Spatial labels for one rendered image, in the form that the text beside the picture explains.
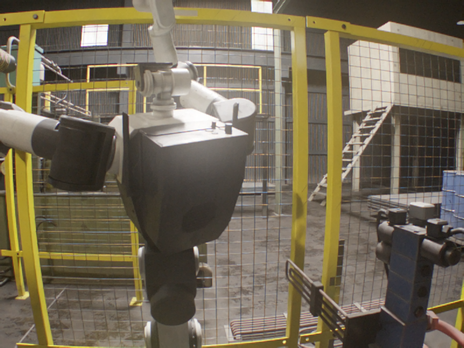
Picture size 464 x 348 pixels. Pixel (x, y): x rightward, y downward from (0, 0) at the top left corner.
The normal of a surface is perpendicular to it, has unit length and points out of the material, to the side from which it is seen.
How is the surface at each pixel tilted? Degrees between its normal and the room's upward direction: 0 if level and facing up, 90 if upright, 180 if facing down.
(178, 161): 108
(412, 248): 90
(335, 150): 90
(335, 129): 90
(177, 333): 83
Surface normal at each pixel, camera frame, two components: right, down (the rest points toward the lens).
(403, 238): -0.99, 0.01
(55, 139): -0.15, 0.02
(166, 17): 0.72, 0.41
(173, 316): 0.22, 0.40
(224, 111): 0.00, -0.64
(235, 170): 0.59, 0.36
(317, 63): 0.15, 0.07
